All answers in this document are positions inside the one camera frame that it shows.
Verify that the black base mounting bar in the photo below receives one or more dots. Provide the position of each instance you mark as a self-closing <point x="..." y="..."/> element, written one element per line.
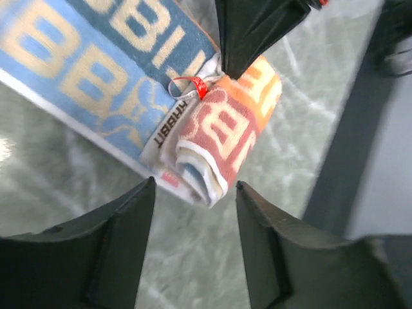
<point x="333" y="196"/>

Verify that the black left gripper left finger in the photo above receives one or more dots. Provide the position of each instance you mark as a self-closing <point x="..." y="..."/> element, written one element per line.
<point x="93" y="261"/>

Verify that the striped rabbit print towel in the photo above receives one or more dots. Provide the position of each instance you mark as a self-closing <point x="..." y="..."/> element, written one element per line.
<point x="144" y="82"/>

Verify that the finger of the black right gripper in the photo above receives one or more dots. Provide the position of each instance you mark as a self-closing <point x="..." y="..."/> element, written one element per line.
<point x="248" y="28"/>

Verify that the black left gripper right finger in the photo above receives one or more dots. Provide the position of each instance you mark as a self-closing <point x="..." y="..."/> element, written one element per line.
<point x="291" y="264"/>

